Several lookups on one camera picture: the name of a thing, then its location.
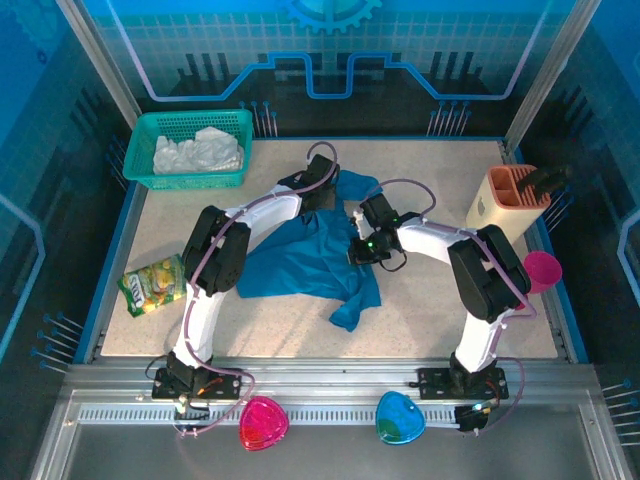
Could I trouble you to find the blue t-shirt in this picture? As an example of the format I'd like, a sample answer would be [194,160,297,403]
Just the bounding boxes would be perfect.
[235,169,384,333]

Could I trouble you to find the cream utensil holder orange top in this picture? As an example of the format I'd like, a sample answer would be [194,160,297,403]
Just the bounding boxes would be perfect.
[465,164,552,236]

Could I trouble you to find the white t-shirt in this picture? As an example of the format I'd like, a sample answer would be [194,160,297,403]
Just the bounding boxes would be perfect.
[152,126,246,175]

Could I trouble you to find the large magenta plastic cup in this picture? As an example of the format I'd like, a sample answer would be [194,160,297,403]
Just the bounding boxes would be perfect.
[522,251,564,295]

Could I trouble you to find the blue heart-shaped plastic dish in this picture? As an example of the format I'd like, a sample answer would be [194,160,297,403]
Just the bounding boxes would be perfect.
[375,391,427,446]

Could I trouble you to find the black utensil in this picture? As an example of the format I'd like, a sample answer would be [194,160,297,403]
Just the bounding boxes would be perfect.
[519,164,574,194]

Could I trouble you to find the teal plastic basket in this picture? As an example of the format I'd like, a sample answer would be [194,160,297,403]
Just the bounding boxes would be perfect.
[122,109,254,191]

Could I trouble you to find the black electronics box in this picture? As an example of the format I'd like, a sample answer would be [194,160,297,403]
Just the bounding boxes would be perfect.
[455,403,489,432]

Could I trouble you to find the green yellow snack bag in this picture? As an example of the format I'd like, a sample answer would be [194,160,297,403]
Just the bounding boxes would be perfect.
[117,253,189,318]

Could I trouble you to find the pink heart-shaped plastic dish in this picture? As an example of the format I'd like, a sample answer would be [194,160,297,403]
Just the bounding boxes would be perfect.
[238,395,290,453]

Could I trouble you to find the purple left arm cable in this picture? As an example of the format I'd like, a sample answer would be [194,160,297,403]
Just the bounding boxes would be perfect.
[172,142,342,440]

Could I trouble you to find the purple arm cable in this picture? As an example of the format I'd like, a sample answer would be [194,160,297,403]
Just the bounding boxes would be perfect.
[172,142,342,440]
[364,178,539,437]

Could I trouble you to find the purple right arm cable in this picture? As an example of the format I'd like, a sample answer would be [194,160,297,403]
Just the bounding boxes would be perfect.
[364,178,539,437]

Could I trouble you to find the aluminium rail frame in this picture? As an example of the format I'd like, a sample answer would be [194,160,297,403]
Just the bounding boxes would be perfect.
[29,357,631,480]

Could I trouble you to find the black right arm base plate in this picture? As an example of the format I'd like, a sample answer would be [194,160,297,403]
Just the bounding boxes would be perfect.
[417,367,509,400]

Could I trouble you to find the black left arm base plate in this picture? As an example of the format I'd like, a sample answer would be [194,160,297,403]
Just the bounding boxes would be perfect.
[151,367,242,401]

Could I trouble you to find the aluminium corner post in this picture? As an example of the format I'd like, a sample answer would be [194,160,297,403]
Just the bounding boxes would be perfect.
[503,0,604,151]
[54,0,146,132]

